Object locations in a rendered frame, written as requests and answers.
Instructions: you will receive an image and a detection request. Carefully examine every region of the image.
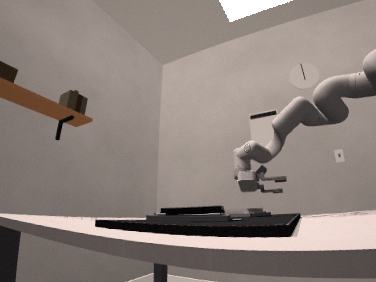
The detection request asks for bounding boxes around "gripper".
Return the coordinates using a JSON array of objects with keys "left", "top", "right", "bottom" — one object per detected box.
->
[{"left": 234, "top": 171, "right": 286, "bottom": 193}]

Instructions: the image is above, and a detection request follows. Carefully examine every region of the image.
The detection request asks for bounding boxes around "grey rectangular frame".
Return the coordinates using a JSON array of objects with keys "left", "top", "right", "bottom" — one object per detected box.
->
[{"left": 230, "top": 211, "right": 271, "bottom": 217}]

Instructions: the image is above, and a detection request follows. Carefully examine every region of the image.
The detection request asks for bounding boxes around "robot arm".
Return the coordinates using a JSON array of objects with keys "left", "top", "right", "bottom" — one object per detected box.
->
[{"left": 233, "top": 49, "right": 376, "bottom": 177}]

